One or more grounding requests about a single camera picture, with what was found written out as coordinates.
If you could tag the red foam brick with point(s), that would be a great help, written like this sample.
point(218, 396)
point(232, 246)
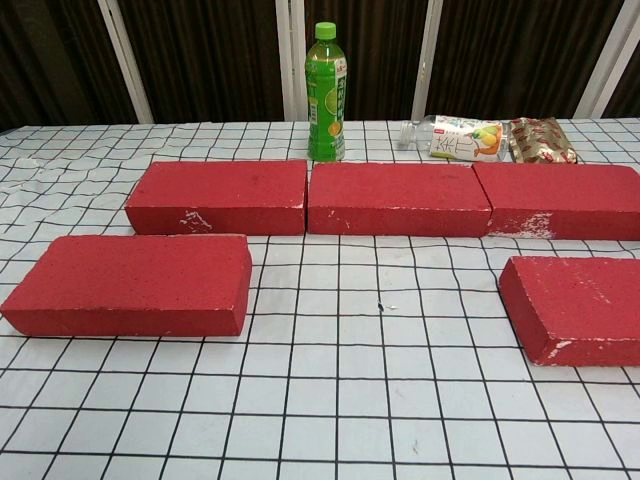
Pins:
point(585, 310)
point(395, 195)
point(560, 190)
point(135, 280)
point(220, 190)

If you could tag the green tea bottle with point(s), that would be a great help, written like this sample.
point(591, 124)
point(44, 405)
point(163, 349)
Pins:
point(325, 100)

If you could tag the white black checkered tablecloth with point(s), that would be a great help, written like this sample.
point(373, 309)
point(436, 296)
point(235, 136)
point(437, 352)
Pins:
point(350, 390)

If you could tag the clear plastic bottle fruit label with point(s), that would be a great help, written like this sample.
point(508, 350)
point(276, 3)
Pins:
point(460, 140)

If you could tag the gold foil snack packet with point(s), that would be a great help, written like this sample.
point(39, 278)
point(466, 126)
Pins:
point(542, 142)

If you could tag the white screen frame post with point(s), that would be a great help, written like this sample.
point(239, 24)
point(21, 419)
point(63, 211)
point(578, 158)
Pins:
point(427, 60)
point(290, 60)
point(607, 60)
point(125, 60)

